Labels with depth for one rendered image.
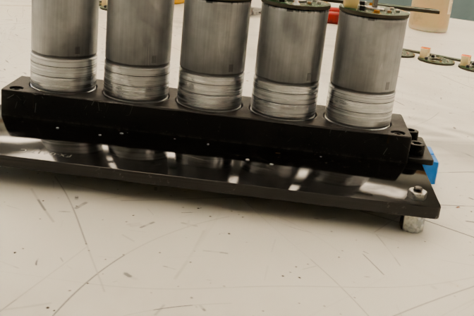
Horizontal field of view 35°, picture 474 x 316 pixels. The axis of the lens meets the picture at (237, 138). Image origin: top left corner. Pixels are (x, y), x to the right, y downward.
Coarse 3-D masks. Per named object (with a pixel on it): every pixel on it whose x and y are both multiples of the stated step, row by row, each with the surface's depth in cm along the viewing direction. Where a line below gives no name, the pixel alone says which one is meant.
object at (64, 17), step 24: (48, 0) 26; (72, 0) 26; (96, 0) 27; (48, 24) 27; (72, 24) 27; (96, 24) 27; (48, 48) 27; (72, 48) 27; (96, 48) 28; (48, 72) 27; (72, 72) 27; (96, 72) 28
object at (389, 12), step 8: (344, 8) 26; (352, 8) 26; (360, 8) 26; (384, 8) 27; (392, 8) 27; (368, 16) 25; (376, 16) 25; (384, 16) 25; (392, 16) 26; (400, 16) 26; (408, 16) 26
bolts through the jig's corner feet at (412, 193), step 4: (412, 188) 24; (416, 188) 23; (420, 188) 23; (408, 192) 24; (412, 192) 23; (416, 192) 23; (420, 192) 23; (424, 192) 24; (408, 196) 24; (412, 196) 23; (416, 196) 23; (420, 196) 23; (424, 196) 23; (420, 200) 23
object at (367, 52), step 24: (360, 24) 26; (384, 24) 26; (336, 48) 27; (360, 48) 26; (384, 48) 26; (336, 72) 27; (360, 72) 26; (384, 72) 26; (336, 96) 27; (360, 96) 26; (384, 96) 27; (336, 120) 27; (360, 120) 27; (384, 120) 27
